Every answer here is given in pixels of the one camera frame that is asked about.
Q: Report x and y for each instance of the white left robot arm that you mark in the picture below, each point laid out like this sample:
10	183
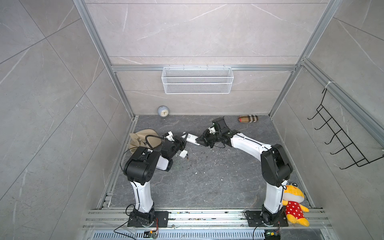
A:
150	152

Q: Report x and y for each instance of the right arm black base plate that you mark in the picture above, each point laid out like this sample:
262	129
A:
265	218

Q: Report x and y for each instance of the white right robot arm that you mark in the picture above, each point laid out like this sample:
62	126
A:
275	164

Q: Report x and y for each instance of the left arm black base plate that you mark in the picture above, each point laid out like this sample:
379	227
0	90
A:
151	219

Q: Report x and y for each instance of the beige cap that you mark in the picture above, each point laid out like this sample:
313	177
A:
145	138

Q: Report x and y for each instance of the small grey desk clock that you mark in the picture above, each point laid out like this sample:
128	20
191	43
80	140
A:
163	112

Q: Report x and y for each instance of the black wall hook rack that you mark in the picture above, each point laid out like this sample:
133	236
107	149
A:
340	136

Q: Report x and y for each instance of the yellow plush toy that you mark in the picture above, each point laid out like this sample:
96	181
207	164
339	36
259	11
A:
292	199

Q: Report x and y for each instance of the aluminium front rail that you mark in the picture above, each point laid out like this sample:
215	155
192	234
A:
107	219

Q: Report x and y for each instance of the white wire mesh basket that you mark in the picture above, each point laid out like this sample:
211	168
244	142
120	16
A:
197	80

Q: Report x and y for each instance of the white remote control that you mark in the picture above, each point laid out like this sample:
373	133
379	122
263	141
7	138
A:
190	138

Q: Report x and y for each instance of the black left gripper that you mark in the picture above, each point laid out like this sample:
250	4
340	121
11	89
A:
180	141

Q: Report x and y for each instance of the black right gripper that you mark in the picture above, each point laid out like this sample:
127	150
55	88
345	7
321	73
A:
204	138

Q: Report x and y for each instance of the white remote battery cover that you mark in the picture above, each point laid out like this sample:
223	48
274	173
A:
183	154

